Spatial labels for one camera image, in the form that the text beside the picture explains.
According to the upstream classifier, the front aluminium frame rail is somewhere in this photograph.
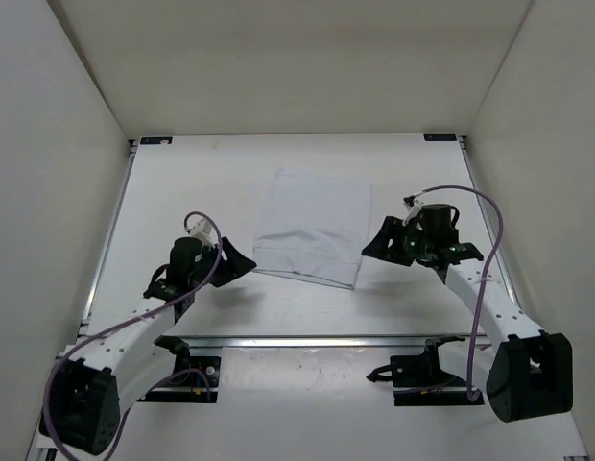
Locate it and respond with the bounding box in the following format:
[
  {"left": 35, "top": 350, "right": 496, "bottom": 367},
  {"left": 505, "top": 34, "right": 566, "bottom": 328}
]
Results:
[{"left": 182, "top": 335, "right": 426, "bottom": 349}]

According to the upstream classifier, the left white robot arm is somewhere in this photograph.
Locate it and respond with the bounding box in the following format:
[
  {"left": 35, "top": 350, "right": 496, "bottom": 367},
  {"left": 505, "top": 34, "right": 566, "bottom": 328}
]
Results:
[{"left": 39, "top": 221, "right": 256, "bottom": 457}]

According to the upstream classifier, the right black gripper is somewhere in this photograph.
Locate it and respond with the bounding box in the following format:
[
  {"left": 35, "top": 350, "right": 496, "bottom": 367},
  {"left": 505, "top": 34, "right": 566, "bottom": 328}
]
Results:
[{"left": 362, "top": 217, "right": 432, "bottom": 267}]

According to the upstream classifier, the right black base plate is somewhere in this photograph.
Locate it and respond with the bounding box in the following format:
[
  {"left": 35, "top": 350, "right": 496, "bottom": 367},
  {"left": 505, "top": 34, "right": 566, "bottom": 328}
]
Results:
[{"left": 366, "top": 336, "right": 485, "bottom": 407}]

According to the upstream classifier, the left aluminium frame rail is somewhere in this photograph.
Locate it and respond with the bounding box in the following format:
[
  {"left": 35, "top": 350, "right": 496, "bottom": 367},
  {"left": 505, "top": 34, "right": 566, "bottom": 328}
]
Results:
[{"left": 78, "top": 139, "right": 139, "bottom": 337}]

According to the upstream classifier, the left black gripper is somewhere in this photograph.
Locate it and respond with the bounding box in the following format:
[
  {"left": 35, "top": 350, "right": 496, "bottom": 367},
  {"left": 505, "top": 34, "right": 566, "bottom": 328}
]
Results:
[{"left": 192, "top": 233, "right": 257, "bottom": 285}]

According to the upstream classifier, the left blue corner label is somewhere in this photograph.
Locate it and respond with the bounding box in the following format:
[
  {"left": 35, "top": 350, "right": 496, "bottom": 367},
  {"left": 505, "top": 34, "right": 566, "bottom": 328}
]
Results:
[{"left": 139, "top": 136, "right": 173, "bottom": 145}]

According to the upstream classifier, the aluminium frame rail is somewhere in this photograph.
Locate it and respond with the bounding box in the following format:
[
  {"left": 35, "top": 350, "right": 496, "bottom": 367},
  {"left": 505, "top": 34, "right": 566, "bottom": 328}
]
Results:
[
  {"left": 78, "top": 139, "right": 139, "bottom": 337},
  {"left": 458, "top": 135, "right": 520, "bottom": 305},
  {"left": 182, "top": 335, "right": 426, "bottom": 349}
]

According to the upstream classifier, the blue corner label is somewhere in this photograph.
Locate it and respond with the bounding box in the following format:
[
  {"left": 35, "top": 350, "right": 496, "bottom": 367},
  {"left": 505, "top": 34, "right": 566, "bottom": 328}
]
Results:
[
  {"left": 139, "top": 136, "right": 173, "bottom": 145},
  {"left": 423, "top": 133, "right": 457, "bottom": 142}
]

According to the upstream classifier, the right aluminium frame rail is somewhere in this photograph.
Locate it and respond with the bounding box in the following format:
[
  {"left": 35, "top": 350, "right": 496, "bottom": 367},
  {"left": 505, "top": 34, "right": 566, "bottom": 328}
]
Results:
[{"left": 458, "top": 135, "right": 520, "bottom": 305}]

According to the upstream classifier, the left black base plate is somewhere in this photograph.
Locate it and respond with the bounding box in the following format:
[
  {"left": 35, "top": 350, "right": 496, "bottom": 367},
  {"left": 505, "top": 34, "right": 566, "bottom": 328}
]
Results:
[{"left": 140, "top": 336, "right": 222, "bottom": 404}]

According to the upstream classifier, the right blue corner label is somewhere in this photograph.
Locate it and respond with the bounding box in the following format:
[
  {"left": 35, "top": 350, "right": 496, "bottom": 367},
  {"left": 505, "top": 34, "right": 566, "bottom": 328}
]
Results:
[{"left": 423, "top": 133, "right": 457, "bottom": 142}]

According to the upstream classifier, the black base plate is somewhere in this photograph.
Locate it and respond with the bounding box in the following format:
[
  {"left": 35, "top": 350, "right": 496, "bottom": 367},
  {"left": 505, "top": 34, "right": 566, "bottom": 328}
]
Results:
[
  {"left": 140, "top": 336, "right": 222, "bottom": 404},
  {"left": 366, "top": 336, "right": 485, "bottom": 407}
]

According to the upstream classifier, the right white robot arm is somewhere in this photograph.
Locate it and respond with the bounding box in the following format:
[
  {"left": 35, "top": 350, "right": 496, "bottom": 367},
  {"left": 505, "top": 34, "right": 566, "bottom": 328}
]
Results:
[{"left": 362, "top": 204, "right": 573, "bottom": 423}]

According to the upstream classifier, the pale blue skirt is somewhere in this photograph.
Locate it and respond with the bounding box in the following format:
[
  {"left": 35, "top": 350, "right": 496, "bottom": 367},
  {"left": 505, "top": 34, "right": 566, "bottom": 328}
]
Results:
[{"left": 252, "top": 169, "right": 372, "bottom": 290}]

